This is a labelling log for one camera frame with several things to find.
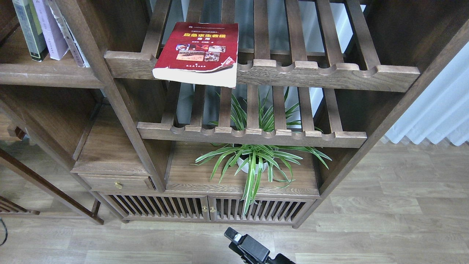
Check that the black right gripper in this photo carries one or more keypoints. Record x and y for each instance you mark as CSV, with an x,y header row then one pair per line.
x,y
251,251

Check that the pale purple book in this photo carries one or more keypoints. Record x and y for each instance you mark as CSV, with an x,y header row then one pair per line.
x,y
54,38

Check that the green and black book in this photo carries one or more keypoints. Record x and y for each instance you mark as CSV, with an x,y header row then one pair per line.
x,y
31,28

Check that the green spider plant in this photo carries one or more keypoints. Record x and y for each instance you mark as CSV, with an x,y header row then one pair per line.
x,y
256,159

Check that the brass drawer knob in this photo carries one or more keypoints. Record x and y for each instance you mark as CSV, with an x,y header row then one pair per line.
x,y
118,185

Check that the red cover book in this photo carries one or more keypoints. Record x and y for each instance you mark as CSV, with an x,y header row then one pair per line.
x,y
200,54

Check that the dark wooden bookshelf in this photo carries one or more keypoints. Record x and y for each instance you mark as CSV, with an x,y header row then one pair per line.
x,y
354,66

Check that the white curtain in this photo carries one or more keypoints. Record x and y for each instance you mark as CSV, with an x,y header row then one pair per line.
x,y
441,112

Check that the worn white standing book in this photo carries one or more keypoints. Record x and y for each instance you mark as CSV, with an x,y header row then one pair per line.
x,y
70,39

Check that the wooden chair frame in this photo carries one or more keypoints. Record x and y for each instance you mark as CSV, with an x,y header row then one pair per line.
x,y
9,208

